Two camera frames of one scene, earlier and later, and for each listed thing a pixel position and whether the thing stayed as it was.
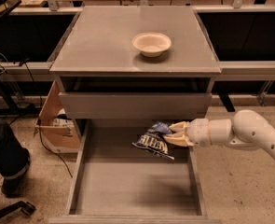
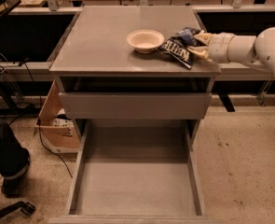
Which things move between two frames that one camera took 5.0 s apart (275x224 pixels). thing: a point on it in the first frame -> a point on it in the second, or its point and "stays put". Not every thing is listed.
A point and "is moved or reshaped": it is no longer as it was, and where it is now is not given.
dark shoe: [12, 187] stays put
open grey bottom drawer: [116, 182] stays put
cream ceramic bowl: [151, 44] is moved or reshaped
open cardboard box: [57, 131] stays put
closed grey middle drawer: [135, 105] stays put
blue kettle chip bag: [152, 140] -> [176, 45]
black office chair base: [26, 208] stays put
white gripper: [199, 132] -> [218, 48]
